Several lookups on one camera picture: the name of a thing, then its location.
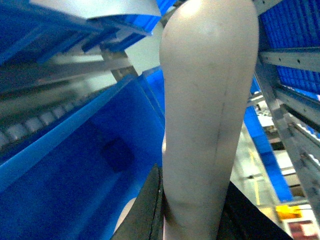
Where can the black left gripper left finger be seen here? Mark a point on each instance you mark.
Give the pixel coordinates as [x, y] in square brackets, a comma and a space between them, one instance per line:
[142, 218]

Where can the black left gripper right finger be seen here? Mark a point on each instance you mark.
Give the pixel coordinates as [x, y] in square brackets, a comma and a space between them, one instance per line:
[242, 220]

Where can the beige plastic dustpan tray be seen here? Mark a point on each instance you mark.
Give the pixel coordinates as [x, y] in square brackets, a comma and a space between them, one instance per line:
[208, 54]

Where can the steel roller shelf rack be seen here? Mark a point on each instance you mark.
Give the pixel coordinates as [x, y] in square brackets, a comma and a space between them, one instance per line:
[33, 34]

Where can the blue bin front left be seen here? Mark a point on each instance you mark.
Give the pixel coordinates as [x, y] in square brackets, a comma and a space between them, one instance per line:
[73, 182]

